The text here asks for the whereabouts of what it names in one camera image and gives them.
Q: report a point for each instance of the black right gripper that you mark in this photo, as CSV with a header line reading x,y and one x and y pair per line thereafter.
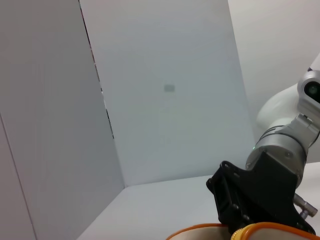
x,y
270,190

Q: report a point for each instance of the beige food bag orange trim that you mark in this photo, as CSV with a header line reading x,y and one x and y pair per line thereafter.
x,y
262,231

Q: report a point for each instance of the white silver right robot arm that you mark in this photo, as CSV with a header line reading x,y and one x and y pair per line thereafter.
x,y
277,142

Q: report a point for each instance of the silver right camera mount bracket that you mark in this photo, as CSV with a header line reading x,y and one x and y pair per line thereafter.
x,y
303,125

